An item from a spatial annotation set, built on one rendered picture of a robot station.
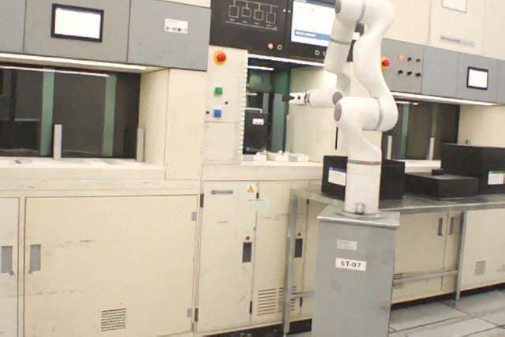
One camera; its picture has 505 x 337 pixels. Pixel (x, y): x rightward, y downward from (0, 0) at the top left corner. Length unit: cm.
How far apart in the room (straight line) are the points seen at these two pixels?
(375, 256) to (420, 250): 144
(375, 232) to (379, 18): 77
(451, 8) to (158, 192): 205
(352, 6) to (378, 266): 91
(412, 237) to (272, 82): 121
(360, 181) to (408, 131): 186
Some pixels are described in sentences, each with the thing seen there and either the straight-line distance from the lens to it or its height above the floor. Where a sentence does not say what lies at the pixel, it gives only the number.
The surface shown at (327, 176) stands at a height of 84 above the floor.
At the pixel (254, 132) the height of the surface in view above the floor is 101.
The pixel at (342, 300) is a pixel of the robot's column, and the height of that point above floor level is 48.
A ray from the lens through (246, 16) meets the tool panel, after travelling 245.
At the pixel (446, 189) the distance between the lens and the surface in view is 256.
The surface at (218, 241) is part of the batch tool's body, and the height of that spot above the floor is 51.
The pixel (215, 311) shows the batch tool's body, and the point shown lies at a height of 18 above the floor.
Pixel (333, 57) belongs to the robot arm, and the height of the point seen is 135.
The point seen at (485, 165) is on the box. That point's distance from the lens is 295.
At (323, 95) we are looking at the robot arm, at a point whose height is 120.
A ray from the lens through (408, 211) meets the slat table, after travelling 222.
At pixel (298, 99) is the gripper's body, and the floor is 118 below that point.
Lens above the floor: 108
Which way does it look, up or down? 3 degrees down
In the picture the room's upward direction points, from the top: 3 degrees clockwise
